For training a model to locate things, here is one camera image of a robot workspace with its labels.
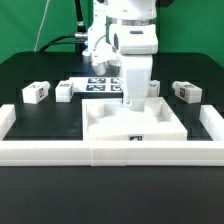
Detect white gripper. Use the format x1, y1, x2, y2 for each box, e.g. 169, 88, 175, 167
119, 55, 153, 111

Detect white square tabletop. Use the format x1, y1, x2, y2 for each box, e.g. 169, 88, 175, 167
82, 97, 188, 141

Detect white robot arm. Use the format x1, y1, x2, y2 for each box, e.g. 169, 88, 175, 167
83, 0, 158, 110

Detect green backdrop curtain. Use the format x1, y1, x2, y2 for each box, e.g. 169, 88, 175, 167
0, 0, 224, 67

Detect white U-shaped fence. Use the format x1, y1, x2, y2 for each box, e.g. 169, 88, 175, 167
0, 104, 224, 166

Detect white marker base plate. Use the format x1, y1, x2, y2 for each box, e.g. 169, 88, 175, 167
70, 77, 122, 93

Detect black cable bundle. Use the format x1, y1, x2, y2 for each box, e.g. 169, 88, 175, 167
39, 0, 90, 54

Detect white thin cable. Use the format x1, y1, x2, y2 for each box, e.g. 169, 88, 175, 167
33, 0, 52, 53

